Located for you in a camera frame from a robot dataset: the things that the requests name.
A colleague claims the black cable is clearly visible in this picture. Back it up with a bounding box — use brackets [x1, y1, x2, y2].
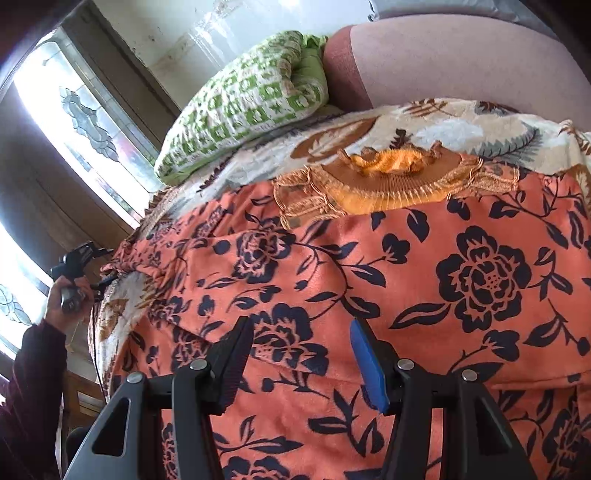
[89, 298, 105, 393]

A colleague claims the leaf print blanket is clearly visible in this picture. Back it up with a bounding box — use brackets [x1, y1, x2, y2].
[88, 97, 591, 402]

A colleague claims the pink bolster cushion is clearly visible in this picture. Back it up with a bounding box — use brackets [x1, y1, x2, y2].
[323, 16, 591, 121]

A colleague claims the green checked pillow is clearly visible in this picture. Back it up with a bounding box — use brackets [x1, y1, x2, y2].
[154, 30, 331, 185]

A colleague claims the grey pillow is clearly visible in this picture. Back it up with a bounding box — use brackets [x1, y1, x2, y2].
[367, 0, 532, 24]

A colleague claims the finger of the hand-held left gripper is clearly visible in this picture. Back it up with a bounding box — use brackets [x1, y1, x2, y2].
[68, 242, 114, 260]
[89, 275, 117, 302]

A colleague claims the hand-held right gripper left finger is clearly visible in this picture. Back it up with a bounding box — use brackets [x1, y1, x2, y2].
[62, 316, 256, 480]

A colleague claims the wooden furniture frame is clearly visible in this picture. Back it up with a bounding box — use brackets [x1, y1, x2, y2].
[60, 369, 112, 437]

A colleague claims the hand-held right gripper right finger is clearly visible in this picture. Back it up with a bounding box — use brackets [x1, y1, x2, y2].
[349, 318, 539, 480]

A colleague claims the patterned glass window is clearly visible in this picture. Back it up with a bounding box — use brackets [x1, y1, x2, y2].
[0, 28, 162, 361]

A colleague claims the person's left hand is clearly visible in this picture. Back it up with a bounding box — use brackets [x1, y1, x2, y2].
[45, 279, 95, 329]

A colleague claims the person's left forearm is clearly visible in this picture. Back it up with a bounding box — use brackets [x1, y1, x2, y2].
[0, 318, 70, 480]

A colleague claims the orange floral dress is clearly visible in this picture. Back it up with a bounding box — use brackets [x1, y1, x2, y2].
[108, 148, 591, 480]

